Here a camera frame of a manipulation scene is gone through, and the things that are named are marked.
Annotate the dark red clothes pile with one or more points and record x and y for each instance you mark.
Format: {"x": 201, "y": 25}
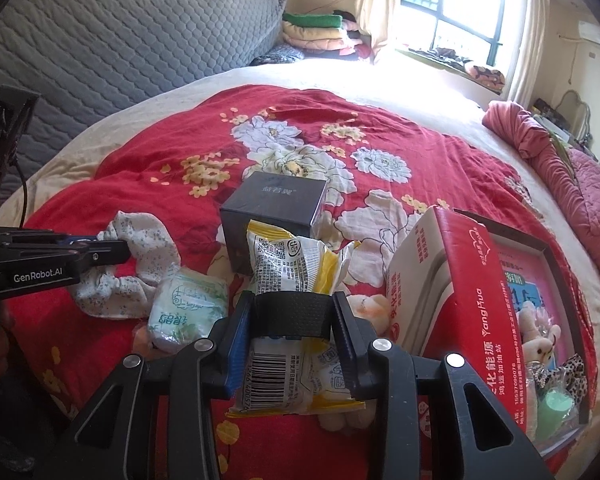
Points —
{"x": 360, "y": 35}

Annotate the grey quilted headboard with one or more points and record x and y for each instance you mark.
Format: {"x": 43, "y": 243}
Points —
{"x": 130, "y": 35}

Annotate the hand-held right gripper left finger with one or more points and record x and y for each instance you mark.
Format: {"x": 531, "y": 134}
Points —
{"x": 235, "y": 345}

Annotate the red tissue box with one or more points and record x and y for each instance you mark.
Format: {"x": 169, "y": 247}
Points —
{"x": 460, "y": 310}

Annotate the dark patterned pillow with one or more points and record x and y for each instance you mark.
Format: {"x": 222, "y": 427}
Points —
{"x": 277, "y": 55}

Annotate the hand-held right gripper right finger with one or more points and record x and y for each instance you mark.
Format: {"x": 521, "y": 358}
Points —
{"x": 345, "y": 340}

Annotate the beige plush bear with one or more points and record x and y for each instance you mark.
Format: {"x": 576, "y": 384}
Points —
{"x": 370, "y": 310}

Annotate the clutter on dressing table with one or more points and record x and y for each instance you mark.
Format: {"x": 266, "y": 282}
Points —
{"x": 545, "y": 110}

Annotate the white floral scrunchie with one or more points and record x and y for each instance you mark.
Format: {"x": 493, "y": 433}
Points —
{"x": 145, "y": 240}

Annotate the dressing table mirror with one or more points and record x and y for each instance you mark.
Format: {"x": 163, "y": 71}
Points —
{"x": 575, "y": 115}

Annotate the white air conditioner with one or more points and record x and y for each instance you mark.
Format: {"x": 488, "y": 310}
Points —
{"x": 595, "y": 34}

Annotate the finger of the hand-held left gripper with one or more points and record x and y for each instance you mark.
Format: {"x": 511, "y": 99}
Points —
{"x": 105, "y": 255}
{"x": 82, "y": 240}

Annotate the green puff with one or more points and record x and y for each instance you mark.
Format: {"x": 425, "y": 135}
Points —
{"x": 552, "y": 412}

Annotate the leopard print scrunchie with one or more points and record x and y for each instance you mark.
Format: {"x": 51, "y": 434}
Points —
{"x": 575, "y": 375}

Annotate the yellow snack packet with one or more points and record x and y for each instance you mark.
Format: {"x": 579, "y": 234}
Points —
{"x": 285, "y": 260}

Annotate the pink face mask pack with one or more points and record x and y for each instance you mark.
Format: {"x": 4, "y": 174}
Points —
{"x": 141, "y": 342}

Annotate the red floral blanket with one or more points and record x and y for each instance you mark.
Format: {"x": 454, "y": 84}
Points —
{"x": 155, "y": 160}

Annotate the shallow grey box pink inside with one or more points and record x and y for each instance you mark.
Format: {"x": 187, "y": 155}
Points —
{"x": 560, "y": 290}

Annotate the green folded blanket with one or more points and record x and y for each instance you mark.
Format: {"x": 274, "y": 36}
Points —
{"x": 312, "y": 20}

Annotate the pink folded blanket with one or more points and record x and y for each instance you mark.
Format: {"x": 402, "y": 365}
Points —
{"x": 325, "y": 45}

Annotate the green tissue pack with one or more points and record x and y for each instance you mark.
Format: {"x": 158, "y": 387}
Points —
{"x": 185, "y": 310}

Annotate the black cardboard box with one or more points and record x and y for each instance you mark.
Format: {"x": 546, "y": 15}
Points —
{"x": 270, "y": 205}

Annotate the yellow folded blanket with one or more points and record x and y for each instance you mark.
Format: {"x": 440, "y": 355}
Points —
{"x": 315, "y": 33}

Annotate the clothes on windowsill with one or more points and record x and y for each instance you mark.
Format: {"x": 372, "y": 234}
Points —
{"x": 480, "y": 72}

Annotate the cream curtain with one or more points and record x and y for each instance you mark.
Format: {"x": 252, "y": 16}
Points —
{"x": 527, "y": 40}
{"x": 377, "y": 5}

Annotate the pink quilt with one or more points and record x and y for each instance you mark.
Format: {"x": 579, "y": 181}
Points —
{"x": 555, "y": 170}

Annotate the window with dark frame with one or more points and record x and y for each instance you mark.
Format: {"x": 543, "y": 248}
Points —
{"x": 455, "y": 5}

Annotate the bed with cream sheet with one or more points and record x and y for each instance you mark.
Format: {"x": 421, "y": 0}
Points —
{"x": 405, "y": 80}

